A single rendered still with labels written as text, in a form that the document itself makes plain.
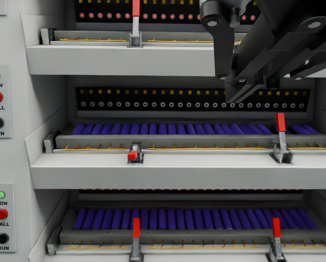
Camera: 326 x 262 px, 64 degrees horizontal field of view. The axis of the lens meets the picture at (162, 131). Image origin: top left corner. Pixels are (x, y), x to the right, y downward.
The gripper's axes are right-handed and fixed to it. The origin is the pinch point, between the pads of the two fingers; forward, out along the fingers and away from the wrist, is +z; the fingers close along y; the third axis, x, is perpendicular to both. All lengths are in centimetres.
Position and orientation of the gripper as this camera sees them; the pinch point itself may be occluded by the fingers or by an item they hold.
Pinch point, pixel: (242, 80)
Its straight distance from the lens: 27.7
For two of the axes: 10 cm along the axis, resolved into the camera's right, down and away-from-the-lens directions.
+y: 10.0, 0.1, 0.2
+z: -0.2, 1.3, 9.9
